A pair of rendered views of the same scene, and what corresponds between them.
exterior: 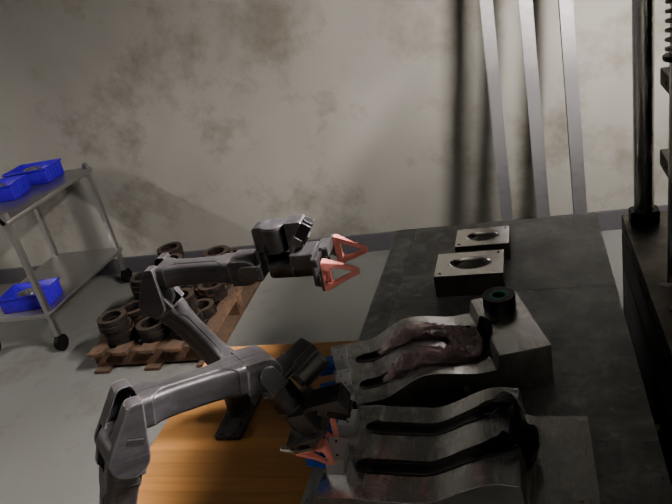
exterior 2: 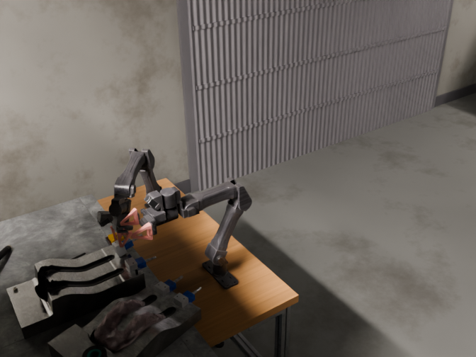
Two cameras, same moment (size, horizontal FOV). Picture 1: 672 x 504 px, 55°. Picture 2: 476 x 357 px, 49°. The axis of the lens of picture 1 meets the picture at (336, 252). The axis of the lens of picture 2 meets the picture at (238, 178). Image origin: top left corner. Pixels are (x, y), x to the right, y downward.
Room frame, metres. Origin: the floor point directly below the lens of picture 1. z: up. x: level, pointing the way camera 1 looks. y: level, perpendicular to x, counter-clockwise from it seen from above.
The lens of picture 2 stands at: (2.54, -1.02, 2.31)
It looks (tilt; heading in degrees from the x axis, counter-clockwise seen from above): 30 degrees down; 129
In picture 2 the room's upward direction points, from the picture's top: 1 degrees counter-clockwise
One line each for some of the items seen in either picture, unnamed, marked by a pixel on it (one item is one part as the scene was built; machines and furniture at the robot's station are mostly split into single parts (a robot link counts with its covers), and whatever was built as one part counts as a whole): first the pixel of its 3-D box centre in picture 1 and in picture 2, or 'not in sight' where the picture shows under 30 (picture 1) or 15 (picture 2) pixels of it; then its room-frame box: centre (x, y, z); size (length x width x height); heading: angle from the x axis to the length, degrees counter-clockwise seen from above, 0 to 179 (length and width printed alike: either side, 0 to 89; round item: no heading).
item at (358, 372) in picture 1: (432, 355); (129, 330); (1.33, -0.18, 0.85); 0.50 x 0.26 x 0.11; 88
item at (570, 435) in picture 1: (456, 457); (76, 282); (0.96, -0.14, 0.87); 0.50 x 0.26 x 0.14; 71
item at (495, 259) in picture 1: (470, 272); not in sight; (1.73, -0.38, 0.83); 0.20 x 0.15 x 0.07; 71
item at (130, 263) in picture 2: (328, 426); (142, 262); (1.11, 0.10, 0.89); 0.13 x 0.05 x 0.05; 71
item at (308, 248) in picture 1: (305, 240); (153, 207); (1.27, 0.06, 1.25); 0.07 x 0.06 x 0.11; 162
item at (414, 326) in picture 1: (429, 342); (127, 320); (1.32, -0.17, 0.90); 0.26 x 0.18 x 0.08; 88
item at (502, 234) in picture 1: (483, 244); not in sight; (1.91, -0.48, 0.83); 0.17 x 0.13 x 0.06; 71
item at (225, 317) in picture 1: (180, 289); not in sight; (3.47, 0.94, 0.20); 1.07 x 0.74 x 0.39; 162
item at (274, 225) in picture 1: (264, 248); (176, 202); (1.30, 0.15, 1.24); 0.12 x 0.09 x 0.12; 72
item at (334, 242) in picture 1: (345, 253); (141, 230); (1.28, -0.02, 1.20); 0.09 x 0.07 x 0.07; 72
